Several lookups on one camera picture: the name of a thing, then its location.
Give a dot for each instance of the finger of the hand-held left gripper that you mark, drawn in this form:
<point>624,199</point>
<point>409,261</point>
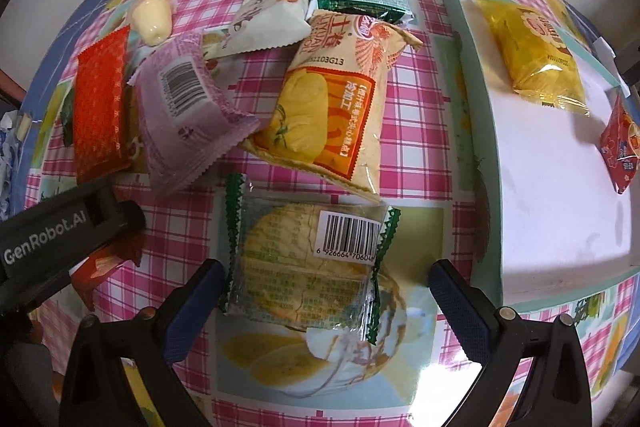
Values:
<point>132,218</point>

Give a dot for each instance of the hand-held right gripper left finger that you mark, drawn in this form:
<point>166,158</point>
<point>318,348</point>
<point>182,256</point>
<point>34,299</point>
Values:
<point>197,307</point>

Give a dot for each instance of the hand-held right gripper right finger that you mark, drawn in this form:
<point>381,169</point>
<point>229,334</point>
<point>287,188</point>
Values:
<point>457,309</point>

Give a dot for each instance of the clear green-edged cake packet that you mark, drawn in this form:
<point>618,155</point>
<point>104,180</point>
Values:
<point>300,267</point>

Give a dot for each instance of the white box with teal sides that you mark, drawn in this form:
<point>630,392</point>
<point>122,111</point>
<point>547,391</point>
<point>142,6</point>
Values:
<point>550,187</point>

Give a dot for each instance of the pale yellow pudding cup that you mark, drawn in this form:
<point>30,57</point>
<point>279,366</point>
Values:
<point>150,19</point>

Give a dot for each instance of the crumpled white blue packaging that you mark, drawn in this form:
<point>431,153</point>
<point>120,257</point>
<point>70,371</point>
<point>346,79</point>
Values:
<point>7,157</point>

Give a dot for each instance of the purple snack packet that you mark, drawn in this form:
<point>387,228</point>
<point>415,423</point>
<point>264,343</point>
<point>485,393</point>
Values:
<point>185,127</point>

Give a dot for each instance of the red patterned snack packet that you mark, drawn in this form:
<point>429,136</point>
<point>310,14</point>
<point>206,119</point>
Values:
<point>100,107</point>

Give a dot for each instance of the pink checked printed tablecloth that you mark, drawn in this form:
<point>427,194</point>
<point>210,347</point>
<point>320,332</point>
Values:
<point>425,157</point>

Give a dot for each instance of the large yellow orange snack packet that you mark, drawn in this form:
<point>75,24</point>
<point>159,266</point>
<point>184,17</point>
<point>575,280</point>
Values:
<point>320,117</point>

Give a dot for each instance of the small red snack packet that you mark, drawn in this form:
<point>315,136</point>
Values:
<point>620,152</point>

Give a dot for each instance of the white leaf-print snack packet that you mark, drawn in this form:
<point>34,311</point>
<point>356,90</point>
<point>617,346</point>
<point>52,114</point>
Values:
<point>270,22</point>

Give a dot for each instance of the yellow glossy snack packet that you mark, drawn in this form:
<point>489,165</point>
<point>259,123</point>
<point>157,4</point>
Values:
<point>542,52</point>

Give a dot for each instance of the white paper tag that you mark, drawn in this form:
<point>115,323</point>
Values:
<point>606,48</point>

